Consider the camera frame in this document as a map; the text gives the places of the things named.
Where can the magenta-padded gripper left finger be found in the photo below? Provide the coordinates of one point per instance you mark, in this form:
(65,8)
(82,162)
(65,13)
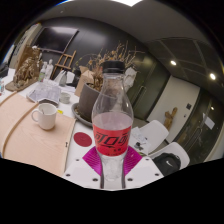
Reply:
(78,171)

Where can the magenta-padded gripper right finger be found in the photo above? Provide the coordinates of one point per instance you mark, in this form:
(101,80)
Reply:
(146,171)

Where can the clear red-labelled drink bottle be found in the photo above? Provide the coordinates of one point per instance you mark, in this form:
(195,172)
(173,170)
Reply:
(112,133)

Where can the black bag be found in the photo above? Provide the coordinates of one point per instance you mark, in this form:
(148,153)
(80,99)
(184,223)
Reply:
(166,163)

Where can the flat round red coaster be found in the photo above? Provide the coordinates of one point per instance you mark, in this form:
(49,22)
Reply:
(82,139)

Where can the white plastic chair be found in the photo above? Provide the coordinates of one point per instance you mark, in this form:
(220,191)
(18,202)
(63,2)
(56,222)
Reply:
(155,131)
(181,151)

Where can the wooden figure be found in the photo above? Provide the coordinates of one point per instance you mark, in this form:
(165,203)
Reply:
(170,118)

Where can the white mug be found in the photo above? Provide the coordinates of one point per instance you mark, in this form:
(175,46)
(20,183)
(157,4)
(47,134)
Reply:
(46,116)

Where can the dried plant in grey pot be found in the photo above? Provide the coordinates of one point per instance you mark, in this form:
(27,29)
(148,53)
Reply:
(87,100)

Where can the small white cup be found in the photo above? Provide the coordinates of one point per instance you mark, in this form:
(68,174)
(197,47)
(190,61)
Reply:
(65,98)

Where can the open printed magazine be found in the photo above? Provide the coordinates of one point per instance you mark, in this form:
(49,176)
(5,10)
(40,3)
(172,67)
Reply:
(45,92)

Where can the brown cardboard box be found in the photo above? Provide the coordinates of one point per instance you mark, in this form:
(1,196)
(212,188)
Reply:
(82,80)

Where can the white plaster bust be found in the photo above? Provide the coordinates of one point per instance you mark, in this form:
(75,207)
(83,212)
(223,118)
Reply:
(130,80)

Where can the white plaster figurine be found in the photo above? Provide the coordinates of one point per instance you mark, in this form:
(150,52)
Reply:
(49,69)

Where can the wooden easel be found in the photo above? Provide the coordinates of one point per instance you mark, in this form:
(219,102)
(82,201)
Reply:
(65,63)

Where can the brown wooden sculpture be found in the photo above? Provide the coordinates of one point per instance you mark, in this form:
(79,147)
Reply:
(28,71)

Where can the round ceiling light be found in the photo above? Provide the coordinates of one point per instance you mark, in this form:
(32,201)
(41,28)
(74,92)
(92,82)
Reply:
(173,62)
(212,76)

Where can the dark wall screen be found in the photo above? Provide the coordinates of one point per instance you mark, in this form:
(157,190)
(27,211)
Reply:
(55,38)

